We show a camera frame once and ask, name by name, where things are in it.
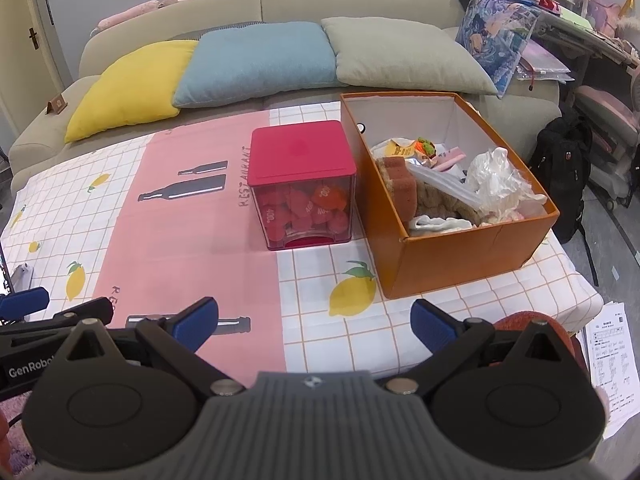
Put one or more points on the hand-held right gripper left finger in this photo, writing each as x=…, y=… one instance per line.
x=195, y=322

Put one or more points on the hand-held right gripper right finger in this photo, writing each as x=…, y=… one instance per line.
x=432, y=322

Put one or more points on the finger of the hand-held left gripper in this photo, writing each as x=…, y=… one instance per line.
x=22, y=302
x=85, y=310

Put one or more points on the orange cardboard box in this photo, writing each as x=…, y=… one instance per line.
x=465, y=260

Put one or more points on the white terry towel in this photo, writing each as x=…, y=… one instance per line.
x=440, y=223

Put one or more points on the translucent zip bag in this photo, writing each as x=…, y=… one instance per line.
x=445, y=182

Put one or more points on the red-brown soft pad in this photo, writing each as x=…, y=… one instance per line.
x=397, y=182

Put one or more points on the white plastic bag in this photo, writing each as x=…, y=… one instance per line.
x=500, y=180

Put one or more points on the pink cloth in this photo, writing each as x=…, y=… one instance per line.
x=450, y=157

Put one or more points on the orange knitted toy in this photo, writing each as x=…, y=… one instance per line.
x=426, y=146

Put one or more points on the yellow snack packet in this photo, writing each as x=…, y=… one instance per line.
x=392, y=150

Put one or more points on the small grey device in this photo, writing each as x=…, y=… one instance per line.
x=22, y=275

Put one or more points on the purple fluffy garment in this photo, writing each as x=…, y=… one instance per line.
x=12, y=405

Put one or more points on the lemon print checked tablecloth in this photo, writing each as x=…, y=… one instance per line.
x=175, y=240

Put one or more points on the printed paper sheets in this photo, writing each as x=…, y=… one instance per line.
x=610, y=360

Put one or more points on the black backpack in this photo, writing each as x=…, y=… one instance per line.
x=562, y=170

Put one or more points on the small brown card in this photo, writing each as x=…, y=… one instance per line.
x=57, y=105

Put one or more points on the red lid clear box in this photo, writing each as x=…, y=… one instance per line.
x=300, y=150

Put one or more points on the yellow pillow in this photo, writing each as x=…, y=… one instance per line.
x=130, y=90

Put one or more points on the cream door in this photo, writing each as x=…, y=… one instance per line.
x=25, y=70

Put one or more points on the grey-green pillow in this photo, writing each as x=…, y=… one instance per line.
x=400, y=55

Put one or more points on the pink desk chair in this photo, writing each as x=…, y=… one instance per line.
x=605, y=110

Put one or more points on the pink plastic folder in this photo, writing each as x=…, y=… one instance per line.
x=542, y=60

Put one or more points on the blue printed pillow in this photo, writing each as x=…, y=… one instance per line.
x=495, y=35

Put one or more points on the pink plush toy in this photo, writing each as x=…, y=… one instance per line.
x=130, y=12

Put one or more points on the grey desk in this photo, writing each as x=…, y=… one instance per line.
x=580, y=27

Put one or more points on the beige sofa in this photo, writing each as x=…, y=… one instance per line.
x=350, y=0

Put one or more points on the pink unicorn bag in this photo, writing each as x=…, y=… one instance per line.
x=607, y=10

